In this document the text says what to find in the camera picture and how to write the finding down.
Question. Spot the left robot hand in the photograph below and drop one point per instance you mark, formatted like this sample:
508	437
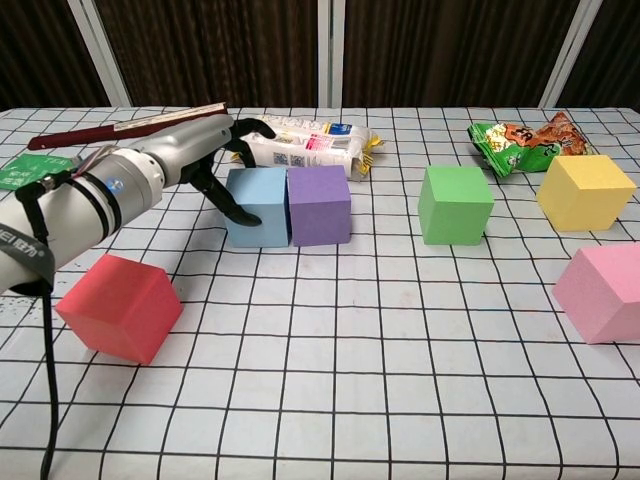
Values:
195	145

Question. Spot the light blue foam cube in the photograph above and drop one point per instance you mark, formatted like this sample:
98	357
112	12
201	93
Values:
265	200

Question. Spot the red foam cube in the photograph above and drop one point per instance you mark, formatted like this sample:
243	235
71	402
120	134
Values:
117	305

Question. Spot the green foam cube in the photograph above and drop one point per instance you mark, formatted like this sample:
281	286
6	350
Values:
452	205

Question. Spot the pink foam cube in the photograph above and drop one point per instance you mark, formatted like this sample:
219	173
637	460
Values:
605	295

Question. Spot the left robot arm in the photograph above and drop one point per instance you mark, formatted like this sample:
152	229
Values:
80	220

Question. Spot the purple foam cube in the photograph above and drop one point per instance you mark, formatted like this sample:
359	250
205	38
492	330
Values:
320	205

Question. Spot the yellow foam cube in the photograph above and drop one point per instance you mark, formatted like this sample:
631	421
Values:
585	195

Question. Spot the dark brown partition panel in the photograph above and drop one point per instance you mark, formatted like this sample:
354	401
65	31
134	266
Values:
615	50
40	50
215	50
440	50

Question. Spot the dark red folded fan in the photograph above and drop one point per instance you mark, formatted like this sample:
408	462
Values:
90	134

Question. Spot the white biscuit package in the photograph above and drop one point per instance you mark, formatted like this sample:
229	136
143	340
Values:
315	145

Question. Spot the green sachet packet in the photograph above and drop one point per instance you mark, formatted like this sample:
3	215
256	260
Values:
20	170

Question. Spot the white checkered tablecloth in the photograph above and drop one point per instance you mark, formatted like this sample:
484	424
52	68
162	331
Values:
320	360

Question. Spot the green orange snack bag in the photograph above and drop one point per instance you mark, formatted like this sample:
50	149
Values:
530	145

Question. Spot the grey partition post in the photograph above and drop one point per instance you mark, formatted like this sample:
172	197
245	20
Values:
330	50
571	55
101	55

